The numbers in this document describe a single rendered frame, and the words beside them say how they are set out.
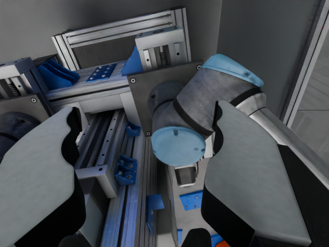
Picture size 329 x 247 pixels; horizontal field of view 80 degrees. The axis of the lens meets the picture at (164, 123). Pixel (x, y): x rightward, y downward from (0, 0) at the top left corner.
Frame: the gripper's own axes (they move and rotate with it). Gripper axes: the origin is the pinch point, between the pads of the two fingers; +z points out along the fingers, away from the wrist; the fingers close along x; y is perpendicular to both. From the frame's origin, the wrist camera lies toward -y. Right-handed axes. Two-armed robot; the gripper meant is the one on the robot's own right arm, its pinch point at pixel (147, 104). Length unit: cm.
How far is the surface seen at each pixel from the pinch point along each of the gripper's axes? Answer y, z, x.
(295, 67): 15, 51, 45
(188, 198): 205, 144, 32
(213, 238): 307, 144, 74
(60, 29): 13, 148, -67
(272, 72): 21, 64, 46
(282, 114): 32, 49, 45
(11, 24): 9, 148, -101
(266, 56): 17, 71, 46
